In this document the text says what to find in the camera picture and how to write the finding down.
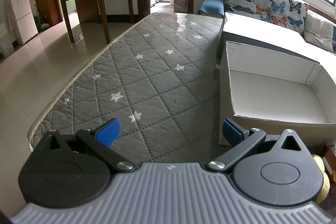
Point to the blue sofa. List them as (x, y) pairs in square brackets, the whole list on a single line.
[(210, 3)]

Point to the dark grey box lid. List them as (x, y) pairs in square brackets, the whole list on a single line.
[(262, 29)]

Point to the brown cardboard piece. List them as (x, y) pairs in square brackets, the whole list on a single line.
[(331, 158)]

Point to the grey quilted star mattress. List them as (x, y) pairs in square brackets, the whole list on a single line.
[(157, 82)]

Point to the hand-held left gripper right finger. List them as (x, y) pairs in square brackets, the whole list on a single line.
[(232, 132)]

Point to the butterfly print pillows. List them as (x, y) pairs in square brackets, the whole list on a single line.
[(262, 7)]

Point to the yellow plush duck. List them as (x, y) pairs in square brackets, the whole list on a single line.
[(324, 182)]

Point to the white cardboard box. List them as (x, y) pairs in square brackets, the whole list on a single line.
[(275, 98)]

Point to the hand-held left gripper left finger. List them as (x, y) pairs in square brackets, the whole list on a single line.
[(107, 132)]

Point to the white water dispenser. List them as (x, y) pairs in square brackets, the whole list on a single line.
[(5, 43)]

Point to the broom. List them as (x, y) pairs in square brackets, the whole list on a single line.
[(43, 25)]

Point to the white pillow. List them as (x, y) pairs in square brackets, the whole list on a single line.
[(317, 29)]

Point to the white refrigerator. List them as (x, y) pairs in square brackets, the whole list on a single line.
[(22, 11)]

